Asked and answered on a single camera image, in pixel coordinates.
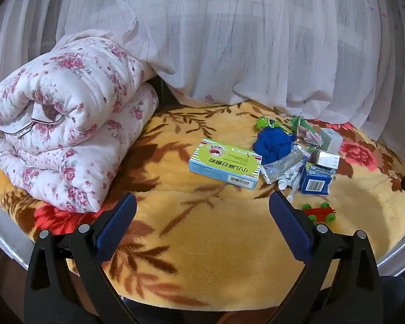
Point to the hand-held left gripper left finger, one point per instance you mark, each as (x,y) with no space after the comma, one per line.
(116,222)

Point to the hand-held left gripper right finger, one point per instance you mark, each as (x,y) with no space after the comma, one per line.
(290,222)

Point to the small blue carton box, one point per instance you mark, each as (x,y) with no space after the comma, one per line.
(315,182)

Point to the clear plastic wrapper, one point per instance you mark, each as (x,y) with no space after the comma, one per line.
(280,167)

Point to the small silver box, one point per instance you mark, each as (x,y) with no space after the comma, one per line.
(327,158)

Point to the blue cloth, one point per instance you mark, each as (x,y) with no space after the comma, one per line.
(270,145)

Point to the green striped medicine box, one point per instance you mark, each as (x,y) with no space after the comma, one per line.
(222,162)

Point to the red green toy car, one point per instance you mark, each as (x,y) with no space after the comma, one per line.
(319,212)

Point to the small white tube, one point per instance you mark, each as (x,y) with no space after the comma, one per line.
(292,179)

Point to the yellow floral plush blanket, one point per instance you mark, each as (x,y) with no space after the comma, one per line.
(222,243)

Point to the green white packaging bag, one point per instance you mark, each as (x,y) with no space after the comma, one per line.
(307,135)

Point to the white grey box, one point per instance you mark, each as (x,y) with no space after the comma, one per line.
(332,140)

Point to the green candy wrapper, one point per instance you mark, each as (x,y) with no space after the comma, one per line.
(265,122)

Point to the folded floral quilt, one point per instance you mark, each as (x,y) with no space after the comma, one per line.
(71,108)

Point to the white sheer curtain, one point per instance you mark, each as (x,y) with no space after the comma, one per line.
(239,40)

